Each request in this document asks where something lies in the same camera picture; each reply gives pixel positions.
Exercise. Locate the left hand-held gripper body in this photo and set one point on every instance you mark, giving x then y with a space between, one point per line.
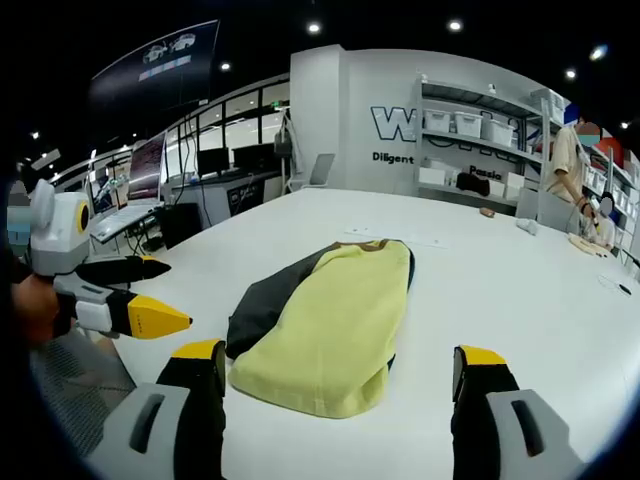
55 235

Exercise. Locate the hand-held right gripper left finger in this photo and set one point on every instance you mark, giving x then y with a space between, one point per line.
150 430

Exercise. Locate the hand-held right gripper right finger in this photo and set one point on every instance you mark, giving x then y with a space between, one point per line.
500 435

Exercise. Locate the yellow grey blue garment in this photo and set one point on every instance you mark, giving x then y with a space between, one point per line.
325 320

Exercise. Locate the person's left hand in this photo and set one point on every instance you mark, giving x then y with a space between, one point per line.
35 310

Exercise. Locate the white keyboard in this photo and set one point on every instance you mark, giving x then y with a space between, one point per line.
125 220

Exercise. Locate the black cabinet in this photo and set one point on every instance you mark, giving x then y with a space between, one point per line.
181 227

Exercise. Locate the grey mesh office chair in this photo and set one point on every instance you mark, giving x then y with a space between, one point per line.
75 390

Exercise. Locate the dark office counter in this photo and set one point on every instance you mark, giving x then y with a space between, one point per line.
225 200

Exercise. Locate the black computer monitor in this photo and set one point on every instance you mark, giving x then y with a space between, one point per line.
213 161
253 156

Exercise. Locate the large hanging dark screen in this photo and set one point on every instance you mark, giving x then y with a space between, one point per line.
160 65

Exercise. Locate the beige flat item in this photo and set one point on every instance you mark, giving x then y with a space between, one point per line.
587 244

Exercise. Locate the white crumpled cloth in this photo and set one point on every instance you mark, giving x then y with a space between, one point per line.
527 226

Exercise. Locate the white office chair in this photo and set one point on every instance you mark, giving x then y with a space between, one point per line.
320 170

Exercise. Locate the small brown object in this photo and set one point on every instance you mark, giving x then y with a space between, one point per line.
487 212

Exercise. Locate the light grey panel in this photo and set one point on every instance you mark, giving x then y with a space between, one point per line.
552 212

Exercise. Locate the tall white box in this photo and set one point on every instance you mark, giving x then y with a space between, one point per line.
513 186

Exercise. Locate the dark cloth bundle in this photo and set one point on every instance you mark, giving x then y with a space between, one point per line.
472 183

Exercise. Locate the wide white box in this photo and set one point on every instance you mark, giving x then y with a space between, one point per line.
435 176

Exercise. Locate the shelving rack with white bins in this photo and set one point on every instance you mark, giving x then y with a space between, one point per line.
622 190

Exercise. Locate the grey metal shelving rack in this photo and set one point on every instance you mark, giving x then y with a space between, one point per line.
420 150

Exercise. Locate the white storage bin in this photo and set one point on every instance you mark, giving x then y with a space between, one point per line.
441 121
467 125
498 132

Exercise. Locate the white stand frame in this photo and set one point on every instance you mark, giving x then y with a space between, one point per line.
282 150

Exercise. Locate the small white camera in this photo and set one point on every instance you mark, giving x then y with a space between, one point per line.
492 89

